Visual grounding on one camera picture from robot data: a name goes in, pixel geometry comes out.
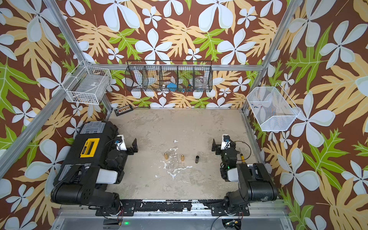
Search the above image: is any black wire basket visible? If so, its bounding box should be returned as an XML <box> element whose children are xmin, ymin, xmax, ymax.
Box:
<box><xmin>125</xmin><ymin>60</ymin><xmax>213</xmax><ymax>93</ymax></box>

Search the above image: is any blue item in basket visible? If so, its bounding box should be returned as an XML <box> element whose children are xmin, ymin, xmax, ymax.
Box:
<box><xmin>167</xmin><ymin>83</ymin><xmax>177</xmax><ymax>92</ymax></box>

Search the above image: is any small black tray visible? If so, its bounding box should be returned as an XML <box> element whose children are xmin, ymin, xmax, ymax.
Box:
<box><xmin>114</xmin><ymin>104</ymin><xmax>134</xmax><ymax>117</ymax></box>

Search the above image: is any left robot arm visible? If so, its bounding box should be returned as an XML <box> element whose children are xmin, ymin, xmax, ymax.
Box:
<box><xmin>51</xmin><ymin>135</ymin><xmax>139</xmax><ymax>218</ymax></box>

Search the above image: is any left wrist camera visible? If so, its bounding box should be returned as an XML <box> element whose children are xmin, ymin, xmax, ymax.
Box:
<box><xmin>115</xmin><ymin>135</ymin><xmax>127</xmax><ymax>151</ymax></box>

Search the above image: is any white mesh basket right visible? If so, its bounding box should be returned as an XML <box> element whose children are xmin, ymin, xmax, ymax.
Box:
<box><xmin>247</xmin><ymin>84</ymin><xmax>301</xmax><ymax>132</ymax></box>

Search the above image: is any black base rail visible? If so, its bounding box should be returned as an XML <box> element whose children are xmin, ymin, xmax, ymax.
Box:
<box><xmin>96</xmin><ymin>199</ymin><xmax>250</xmax><ymax>217</ymax></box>

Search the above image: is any white wire basket left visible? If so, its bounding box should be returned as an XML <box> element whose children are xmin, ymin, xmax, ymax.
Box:
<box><xmin>62</xmin><ymin>61</ymin><xmax>112</xmax><ymax>105</ymax></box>

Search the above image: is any black yellow toolbox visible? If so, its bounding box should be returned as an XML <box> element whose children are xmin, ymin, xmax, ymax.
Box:
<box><xmin>54</xmin><ymin>121</ymin><xmax>119</xmax><ymax>185</ymax></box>

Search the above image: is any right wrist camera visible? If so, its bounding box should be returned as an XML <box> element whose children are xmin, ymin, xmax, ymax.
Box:
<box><xmin>220</xmin><ymin>134</ymin><xmax>231</xmax><ymax>150</ymax></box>

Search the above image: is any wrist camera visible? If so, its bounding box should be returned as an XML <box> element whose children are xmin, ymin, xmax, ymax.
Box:
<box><xmin>115</xmin><ymin>135</ymin><xmax>127</xmax><ymax>151</ymax></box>
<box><xmin>220</xmin><ymin>134</ymin><xmax>231</xmax><ymax>150</ymax></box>

